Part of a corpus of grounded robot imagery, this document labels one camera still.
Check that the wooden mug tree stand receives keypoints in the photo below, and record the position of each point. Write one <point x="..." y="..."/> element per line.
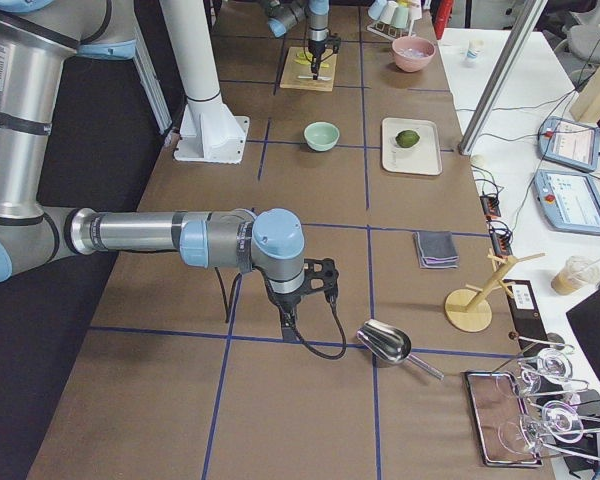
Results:
<point x="467" y="308"/>

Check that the aluminium frame post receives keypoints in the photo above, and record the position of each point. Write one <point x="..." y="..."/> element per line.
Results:
<point x="511" y="51"/>

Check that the green avocado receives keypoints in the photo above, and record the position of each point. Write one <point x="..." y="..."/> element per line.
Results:
<point x="407" y="139"/>

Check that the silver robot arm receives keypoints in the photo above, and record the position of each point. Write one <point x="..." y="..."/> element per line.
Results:
<point x="74" y="147"/>
<point x="282" y="17"/>

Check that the light blue cup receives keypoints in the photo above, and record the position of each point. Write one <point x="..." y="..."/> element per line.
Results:
<point x="376" y="9"/>

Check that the white cup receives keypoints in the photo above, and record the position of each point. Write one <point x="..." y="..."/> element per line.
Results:
<point x="388" y="12"/>

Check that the upper teach pendant tablet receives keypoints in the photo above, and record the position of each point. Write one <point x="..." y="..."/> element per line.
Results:
<point x="569" y="143"/>

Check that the pale green cup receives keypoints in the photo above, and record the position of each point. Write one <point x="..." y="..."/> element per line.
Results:
<point x="400" y="15"/>

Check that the wooden cutting board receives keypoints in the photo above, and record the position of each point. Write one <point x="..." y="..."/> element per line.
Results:
<point x="291" y="70"/>

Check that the lower teach pendant tablet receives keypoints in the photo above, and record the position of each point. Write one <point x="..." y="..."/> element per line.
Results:
<point x="570" y="201"/>

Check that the iced coffee cup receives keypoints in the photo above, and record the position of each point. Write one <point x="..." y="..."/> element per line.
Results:
<point x="576" y="273"/>

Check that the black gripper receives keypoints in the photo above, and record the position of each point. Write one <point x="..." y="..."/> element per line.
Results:
<point x="284" y="301"/>
<point x="316" y="49"/>

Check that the light green bowl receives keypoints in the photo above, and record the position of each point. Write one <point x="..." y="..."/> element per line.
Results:
<point x="321" y="136"/>

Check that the teach pendant tablet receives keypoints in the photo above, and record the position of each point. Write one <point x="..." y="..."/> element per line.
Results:
<point x="569" y="143"/>
<point x="570" y="201"/>

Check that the pink bowl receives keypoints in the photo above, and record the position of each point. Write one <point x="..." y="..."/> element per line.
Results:
<point x="408" y="65"/>

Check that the metal tray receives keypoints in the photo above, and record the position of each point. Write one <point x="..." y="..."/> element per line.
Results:
<point x="493" y="402"/>

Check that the red object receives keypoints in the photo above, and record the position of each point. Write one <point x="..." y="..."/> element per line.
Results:
<point x="442" y="10"/>

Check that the white rabbit tray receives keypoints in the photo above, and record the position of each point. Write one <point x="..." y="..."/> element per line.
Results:
<point x="423" y="158"/>

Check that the grey folded cloth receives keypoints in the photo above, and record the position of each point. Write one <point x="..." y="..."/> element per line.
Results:
<point x="436" y="249"/>

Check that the paper cup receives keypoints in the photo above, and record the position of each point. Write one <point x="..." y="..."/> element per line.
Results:
<point x="472" y="55"/>

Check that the black box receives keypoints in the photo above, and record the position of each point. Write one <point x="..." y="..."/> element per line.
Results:
<point x="524" y="310"/>

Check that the white wire cup rack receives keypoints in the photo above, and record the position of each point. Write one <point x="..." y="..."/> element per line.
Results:
<point x="387" y="31"/>

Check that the metal scoop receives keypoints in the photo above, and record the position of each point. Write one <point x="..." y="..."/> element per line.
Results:
<point x="392" y="345"/>

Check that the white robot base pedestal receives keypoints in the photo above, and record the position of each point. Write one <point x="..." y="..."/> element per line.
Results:
<point x="209" y="131"/>

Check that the white plastic spoon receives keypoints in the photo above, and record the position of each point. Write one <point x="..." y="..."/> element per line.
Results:
<point x="305" y="77"/>

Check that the glass cup rack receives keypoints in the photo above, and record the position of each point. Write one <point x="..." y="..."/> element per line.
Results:
<point x="545" y="379"/>

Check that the clear ice cubes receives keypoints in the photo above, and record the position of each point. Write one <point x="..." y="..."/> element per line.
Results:
<point x="412" y="52"/>

